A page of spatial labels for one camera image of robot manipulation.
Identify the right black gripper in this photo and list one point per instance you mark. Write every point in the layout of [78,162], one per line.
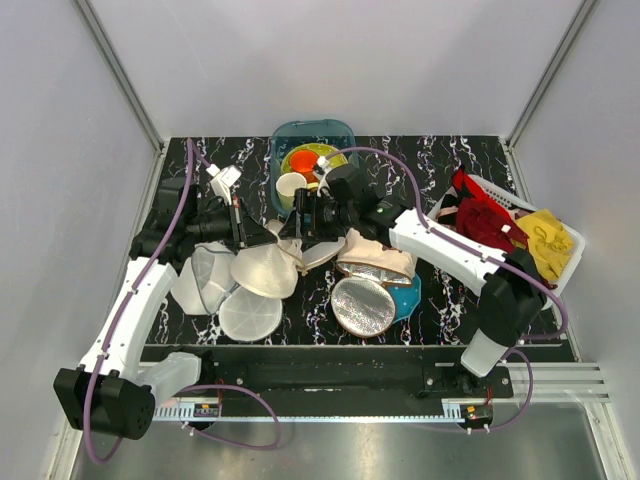
[307,201]

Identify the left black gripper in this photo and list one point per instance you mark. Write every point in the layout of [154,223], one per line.
[252,232]

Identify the beige mesh bra laundry bag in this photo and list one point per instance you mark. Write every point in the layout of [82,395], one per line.
[272,271]

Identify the red bra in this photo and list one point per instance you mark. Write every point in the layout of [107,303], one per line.
[477,221]

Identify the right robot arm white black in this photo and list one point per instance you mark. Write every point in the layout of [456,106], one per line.
[508,286]

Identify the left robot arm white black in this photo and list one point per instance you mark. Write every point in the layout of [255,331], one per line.
[105,393]

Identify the white open mesh laundry bag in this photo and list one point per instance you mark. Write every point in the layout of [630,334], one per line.
[205,286]

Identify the cream capybara insulated lunch bag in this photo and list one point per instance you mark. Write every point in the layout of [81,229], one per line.
[360,301]

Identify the pink bra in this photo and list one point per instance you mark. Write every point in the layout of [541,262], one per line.
[447,216]

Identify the orange cup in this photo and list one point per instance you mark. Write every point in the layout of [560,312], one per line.
[303,162]

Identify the teal transparent plastic bin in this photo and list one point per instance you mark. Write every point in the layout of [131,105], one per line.
[294,134]

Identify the blue dotted plate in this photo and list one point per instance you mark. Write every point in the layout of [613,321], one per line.
[406,298]

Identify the red garment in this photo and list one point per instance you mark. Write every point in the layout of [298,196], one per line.
[463,185]

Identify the yellow garment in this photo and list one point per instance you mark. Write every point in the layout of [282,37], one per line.
[548,242]

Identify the cream yellow-handled mug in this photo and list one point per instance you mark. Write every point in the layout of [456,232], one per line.
[288,184]

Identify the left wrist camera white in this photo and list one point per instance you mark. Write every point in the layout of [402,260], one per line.
[222,180]

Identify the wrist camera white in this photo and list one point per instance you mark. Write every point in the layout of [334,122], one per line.
[321,169]
[222,180]

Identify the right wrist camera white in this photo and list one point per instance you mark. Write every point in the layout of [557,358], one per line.
[321,169]

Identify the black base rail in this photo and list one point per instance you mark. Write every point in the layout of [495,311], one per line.
[342,382]

